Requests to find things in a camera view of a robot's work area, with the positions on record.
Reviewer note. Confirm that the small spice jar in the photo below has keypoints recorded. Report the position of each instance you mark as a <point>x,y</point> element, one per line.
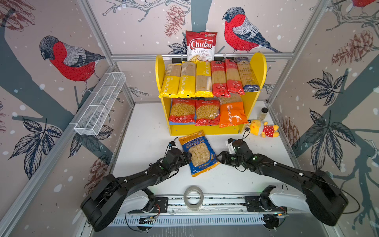
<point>263,114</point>

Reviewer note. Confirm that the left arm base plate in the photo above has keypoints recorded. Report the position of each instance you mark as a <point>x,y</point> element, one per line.
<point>156,205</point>

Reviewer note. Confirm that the dark blue spaghetti bag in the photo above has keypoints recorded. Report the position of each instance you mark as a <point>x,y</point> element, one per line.
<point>247,76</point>

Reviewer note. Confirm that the yellow Pastatime spaghetti bag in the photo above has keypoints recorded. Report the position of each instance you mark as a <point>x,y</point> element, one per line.
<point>187,80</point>
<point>171,81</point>

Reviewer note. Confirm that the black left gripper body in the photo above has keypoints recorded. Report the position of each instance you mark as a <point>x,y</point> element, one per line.
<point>184,159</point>

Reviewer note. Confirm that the orange Pastatime pasta bag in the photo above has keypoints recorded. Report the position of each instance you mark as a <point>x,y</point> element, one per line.
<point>232,111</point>

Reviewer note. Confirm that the white wire mesh basket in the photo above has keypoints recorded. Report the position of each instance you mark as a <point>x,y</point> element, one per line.
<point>95,115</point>

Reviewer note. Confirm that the yellow shelf pink blue boards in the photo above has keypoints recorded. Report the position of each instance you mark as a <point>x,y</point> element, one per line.
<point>259,67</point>

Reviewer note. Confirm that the red Chuba cassava chips bag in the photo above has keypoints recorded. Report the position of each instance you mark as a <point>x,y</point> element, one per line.
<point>201,45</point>

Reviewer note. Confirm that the clear tape roll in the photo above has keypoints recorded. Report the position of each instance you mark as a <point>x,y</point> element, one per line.
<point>193,198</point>

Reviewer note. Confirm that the red macaroni bag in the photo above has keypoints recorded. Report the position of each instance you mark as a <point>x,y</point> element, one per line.
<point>207,112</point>
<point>182,111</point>

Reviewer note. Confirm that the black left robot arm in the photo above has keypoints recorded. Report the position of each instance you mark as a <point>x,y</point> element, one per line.
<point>104,201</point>

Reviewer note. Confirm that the red spaghetti bag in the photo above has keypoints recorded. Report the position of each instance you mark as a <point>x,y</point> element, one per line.
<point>219,80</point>
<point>234,83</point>

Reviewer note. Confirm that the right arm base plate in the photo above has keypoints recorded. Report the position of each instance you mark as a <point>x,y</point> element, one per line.
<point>261,204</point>

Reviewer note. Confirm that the blue orange pasta bag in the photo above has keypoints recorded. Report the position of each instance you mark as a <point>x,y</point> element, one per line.
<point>203,157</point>

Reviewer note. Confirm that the yellow plush toy red dress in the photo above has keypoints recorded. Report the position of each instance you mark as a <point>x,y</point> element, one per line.
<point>261,128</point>

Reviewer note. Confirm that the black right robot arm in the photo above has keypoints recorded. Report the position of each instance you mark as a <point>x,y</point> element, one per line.
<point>325,199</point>

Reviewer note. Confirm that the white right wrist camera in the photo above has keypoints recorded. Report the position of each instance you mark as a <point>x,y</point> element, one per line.
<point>230,146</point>

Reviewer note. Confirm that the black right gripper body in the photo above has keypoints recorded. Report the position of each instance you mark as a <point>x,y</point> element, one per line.
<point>229,159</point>

